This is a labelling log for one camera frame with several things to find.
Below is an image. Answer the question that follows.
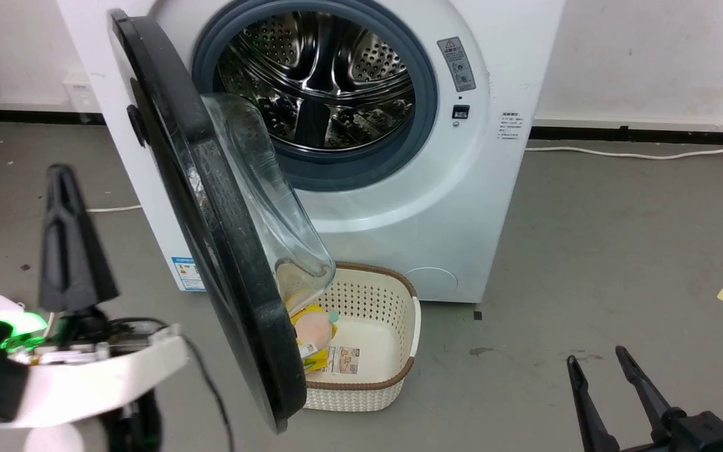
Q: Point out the small black text sticker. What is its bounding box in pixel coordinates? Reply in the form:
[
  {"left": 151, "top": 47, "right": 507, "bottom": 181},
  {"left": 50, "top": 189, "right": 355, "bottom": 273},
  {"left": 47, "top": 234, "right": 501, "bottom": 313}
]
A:
[{"left": 498, "top": 112, "right": 525, "bottom": 141}]

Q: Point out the black round glass washer door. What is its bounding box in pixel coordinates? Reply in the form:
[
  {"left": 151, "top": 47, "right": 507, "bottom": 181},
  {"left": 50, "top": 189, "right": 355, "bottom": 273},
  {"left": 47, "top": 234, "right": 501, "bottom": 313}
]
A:
[{"left": 107, "top": 8, "right": 338, "bottom": 435}]

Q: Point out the blue energy label sticker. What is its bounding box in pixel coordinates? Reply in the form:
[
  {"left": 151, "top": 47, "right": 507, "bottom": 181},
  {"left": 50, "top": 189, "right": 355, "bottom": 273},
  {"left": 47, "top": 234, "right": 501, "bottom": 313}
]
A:
[{"left": 171, "top": 256, "right": 207, "bottom": 292}]

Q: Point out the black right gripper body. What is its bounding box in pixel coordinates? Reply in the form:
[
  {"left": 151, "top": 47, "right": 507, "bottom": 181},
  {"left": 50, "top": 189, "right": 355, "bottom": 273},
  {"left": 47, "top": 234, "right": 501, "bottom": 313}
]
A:
[{"left": 618, "top": 408, "right": 723, "bottom": 452}]

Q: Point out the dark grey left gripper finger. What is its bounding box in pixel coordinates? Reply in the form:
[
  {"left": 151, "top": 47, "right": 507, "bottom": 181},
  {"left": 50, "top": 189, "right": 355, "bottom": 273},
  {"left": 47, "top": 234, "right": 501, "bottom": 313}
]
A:
[{"left": 38, "top": 164, "right": 120, "bottom": 314}]

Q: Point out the white power cable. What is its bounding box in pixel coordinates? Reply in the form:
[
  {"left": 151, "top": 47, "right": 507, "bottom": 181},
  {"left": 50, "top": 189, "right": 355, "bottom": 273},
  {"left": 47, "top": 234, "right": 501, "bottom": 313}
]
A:
[{"left": 524, "top": 134, "right": 723, "bottom": 161}]

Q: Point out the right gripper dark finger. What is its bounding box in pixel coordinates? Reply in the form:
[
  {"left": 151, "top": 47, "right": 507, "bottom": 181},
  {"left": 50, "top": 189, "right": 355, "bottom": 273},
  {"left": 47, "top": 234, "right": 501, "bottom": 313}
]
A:
[
  {"left": 566, "top": 355, "right": 621, "bottom": 452},
  {"left": 615, "top": 345, "right": 677, "bottom": 441}
]

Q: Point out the white wall socket plate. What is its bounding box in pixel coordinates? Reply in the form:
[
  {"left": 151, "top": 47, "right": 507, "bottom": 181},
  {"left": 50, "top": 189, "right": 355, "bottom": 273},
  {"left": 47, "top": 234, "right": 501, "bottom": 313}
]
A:
[{"left": 63, "top": 70, "right": 97, "bottom": 114}]

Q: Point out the printed paper label card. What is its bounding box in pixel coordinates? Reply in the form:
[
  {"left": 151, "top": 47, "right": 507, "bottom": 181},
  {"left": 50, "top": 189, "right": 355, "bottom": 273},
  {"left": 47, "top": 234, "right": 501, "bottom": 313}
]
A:
[{"left": 326, "top": 345, "right": 362, "bottom": 376}]

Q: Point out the white green left gripper body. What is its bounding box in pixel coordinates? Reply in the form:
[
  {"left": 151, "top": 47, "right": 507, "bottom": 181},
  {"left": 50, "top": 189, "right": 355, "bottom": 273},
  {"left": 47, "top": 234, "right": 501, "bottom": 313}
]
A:
[{"left": 0, "top": 306, "right": 190, "bottom": 429}]

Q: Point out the grey-blue rubber door gasket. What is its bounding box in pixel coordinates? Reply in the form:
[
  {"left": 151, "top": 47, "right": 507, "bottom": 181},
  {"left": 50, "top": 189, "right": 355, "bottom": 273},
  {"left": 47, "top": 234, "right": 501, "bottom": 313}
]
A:
[{"left": 191, "top": 0, "right": 439, "bottom": 193}]

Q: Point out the stainless steel washer drum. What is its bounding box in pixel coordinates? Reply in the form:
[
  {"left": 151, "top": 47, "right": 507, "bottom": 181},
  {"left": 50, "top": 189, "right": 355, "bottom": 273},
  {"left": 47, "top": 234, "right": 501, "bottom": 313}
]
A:
[{"left": 215, "top": 11, "right": 416, "bottom": 153}]

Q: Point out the grey warning sticker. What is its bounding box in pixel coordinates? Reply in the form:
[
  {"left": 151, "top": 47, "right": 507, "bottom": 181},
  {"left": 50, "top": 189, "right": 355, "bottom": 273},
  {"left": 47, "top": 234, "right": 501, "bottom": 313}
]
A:
[{"left": 436, "top": 36, "right": 477, "bottom": 94}]

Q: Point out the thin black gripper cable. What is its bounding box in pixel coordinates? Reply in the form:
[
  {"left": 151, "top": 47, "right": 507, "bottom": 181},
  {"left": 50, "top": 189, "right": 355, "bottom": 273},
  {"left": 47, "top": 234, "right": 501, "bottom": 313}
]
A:
[{"left": 108, "top": 316, "right": 237, "bottom": 452}]

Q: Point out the cream woven plastic laundry basket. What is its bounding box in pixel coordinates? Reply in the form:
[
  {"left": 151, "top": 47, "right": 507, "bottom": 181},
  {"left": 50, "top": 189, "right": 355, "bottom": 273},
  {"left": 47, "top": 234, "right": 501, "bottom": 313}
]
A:
[{"left": 301, "top": 262, "right": 422, "bottom": 413}]

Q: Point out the thin white floor cable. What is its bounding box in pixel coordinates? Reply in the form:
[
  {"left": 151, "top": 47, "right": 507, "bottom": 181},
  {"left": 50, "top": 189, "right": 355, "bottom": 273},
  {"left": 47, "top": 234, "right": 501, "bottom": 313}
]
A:
[{"left": 88, "top": 203, "right": 143, "bottom": 215}]

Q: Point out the round white filter cover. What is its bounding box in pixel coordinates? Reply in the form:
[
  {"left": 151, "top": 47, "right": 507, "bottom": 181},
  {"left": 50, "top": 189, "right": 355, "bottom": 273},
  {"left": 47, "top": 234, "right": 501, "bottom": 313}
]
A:
[{"left": 402, "top": 266, "right": 460, "bottom": 301}]

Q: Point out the white front-load washing machine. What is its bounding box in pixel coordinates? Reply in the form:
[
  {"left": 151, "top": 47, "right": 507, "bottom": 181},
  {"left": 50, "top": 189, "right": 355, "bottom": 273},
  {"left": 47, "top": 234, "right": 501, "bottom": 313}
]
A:
[{"left": 56, "top": 0, "right": 567, "bottom": 304}]

